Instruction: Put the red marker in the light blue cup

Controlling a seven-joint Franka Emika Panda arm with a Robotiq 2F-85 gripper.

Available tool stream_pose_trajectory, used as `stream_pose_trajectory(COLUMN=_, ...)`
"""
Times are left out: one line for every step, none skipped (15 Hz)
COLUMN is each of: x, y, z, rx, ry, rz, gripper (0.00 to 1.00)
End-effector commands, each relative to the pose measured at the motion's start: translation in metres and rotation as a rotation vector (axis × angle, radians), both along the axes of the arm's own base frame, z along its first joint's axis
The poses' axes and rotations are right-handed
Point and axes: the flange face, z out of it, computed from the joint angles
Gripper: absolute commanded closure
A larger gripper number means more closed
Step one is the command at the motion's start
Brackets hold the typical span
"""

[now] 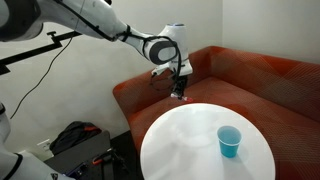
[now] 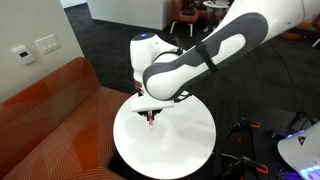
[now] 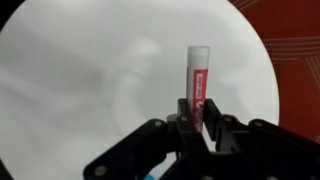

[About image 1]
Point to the black backpack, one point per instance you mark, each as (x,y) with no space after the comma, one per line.
(83,156)

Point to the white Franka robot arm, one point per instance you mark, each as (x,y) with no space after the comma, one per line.
(93,16)

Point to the red marker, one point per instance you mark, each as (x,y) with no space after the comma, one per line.
(186,98)

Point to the black wall rail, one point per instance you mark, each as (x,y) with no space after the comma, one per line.
(30,52)

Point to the black clamp orange tips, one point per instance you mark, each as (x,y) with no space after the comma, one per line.
(101,158)

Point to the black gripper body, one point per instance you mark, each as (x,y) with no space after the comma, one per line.
(180,81)

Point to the black bag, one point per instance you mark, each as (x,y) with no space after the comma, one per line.
(73,135)

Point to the orange patterned sofa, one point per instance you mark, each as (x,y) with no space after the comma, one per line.
(266,93)

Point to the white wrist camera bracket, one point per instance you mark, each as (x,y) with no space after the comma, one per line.
(185,68)

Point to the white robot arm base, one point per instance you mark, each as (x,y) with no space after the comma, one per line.
(20,166)

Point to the light blue plastic cup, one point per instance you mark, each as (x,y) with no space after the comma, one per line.
(229,141)

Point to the white wall outlet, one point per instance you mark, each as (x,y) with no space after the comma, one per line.
(43,145)

